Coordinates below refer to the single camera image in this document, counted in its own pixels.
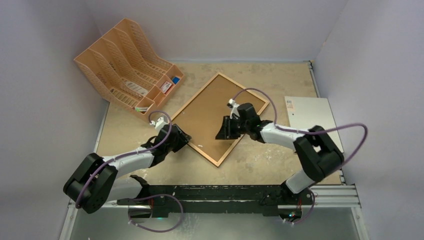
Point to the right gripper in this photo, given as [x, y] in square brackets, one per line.
[231, 127]

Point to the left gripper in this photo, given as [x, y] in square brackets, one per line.
[182, 140]

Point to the brown wooden picture frame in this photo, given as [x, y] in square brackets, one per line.
[212, 155]

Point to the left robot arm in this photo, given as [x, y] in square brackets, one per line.
[91, 183]

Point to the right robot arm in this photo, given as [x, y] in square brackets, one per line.
[319, 156]

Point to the green white small item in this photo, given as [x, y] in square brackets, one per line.
[141, 109]

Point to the red white small box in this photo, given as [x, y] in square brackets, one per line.
[166, 86]

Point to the blue small box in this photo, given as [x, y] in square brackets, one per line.
[175, 80]

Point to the white panel sheet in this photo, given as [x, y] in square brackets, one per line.
[306, 112]

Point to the orange plastic file organizer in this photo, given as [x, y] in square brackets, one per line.
[126, 71]

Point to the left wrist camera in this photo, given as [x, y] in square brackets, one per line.
[159, 123]

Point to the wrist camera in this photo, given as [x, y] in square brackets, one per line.
[234, 113]
[159, 123]

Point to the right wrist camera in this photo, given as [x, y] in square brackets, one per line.
[234, 113]

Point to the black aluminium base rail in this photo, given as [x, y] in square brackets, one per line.
[158, 201]

